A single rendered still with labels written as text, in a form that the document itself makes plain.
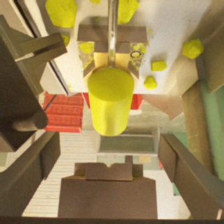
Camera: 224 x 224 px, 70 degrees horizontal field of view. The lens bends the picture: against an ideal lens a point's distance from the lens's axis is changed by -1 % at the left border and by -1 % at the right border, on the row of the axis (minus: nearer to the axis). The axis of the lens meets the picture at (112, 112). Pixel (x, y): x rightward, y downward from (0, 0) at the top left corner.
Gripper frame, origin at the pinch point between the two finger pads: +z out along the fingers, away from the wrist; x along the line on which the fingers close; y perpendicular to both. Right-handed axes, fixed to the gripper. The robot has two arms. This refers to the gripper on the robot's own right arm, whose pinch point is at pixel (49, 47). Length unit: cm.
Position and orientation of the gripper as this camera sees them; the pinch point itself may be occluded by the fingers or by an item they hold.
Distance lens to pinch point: 25.0
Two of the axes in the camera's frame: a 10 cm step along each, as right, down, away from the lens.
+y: 9.1, -1.1, -3.9
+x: -3.0, -8.4, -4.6
